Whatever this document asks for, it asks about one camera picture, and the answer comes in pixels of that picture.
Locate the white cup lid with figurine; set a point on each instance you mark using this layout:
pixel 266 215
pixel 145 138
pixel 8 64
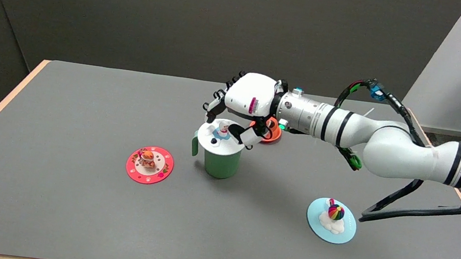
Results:
pixel 220 139

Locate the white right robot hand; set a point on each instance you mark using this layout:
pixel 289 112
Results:
pixel 248 98

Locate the orange lid with fox figurine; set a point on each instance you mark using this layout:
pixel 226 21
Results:
pixel 274 131

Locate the blue lid with balloon figurine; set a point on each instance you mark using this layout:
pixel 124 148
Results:
pixel 331 221

